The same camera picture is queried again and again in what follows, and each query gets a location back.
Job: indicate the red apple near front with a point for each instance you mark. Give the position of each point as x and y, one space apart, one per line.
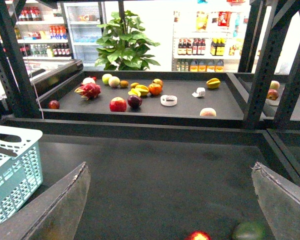
198 235

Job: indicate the yellow star fruit left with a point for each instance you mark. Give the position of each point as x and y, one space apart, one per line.
139 90

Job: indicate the small red fruit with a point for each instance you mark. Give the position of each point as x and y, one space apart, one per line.
54 104

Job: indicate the black metal rack post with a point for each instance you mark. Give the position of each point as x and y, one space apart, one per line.
20 95
279 21

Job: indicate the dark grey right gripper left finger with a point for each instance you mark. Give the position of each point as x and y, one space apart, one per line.
53 215

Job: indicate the small yellow orange fruit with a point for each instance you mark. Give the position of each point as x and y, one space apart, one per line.
133 85

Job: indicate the black metal rack post right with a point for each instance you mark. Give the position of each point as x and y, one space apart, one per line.
279 21

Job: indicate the black display tray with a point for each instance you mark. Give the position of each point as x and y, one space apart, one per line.
229 100

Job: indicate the left store shelf with drinks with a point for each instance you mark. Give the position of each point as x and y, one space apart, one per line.
41 31

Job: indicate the green apple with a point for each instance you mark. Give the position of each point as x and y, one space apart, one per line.
105 78

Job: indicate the orange tangerine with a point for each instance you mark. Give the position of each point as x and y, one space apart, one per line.
155 89

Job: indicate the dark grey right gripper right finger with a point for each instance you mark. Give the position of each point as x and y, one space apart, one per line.
279 200

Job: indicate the glass door refrigerator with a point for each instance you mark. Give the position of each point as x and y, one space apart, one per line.
82 19

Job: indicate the light blue plastic basket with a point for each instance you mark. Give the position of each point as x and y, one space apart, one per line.
20 175

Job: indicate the dark purple plum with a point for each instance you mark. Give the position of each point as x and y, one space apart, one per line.
134 101

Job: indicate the pale peach fruit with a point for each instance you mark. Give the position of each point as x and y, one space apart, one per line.
208 112

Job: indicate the pale apple on side shelf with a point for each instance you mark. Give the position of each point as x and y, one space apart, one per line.
274 85

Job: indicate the red yellow peach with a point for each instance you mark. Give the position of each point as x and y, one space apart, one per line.
158 82

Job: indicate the black metal rack post left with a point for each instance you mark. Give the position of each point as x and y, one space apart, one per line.
20 95

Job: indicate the brown kiwi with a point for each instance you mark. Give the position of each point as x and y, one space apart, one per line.
123 84

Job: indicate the right store shelf with bottles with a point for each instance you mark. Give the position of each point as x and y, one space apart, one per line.
209 39

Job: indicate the green potted plant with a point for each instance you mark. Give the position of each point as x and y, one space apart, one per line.
123 45

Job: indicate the green avocado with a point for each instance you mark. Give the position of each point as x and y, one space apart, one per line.
250 230

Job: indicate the white pink dragon fruit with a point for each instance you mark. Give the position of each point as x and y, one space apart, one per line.
89 80

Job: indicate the red mango on side shelf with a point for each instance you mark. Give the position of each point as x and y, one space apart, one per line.
272 95

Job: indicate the yellow star fruit right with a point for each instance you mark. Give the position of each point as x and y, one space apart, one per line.
213 83

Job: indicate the yellow star fruit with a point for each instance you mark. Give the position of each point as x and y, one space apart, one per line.
139 90
213 83

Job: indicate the white tape roll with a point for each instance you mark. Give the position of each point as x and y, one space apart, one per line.
168 100

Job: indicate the large red apple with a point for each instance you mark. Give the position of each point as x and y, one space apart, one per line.
118 104

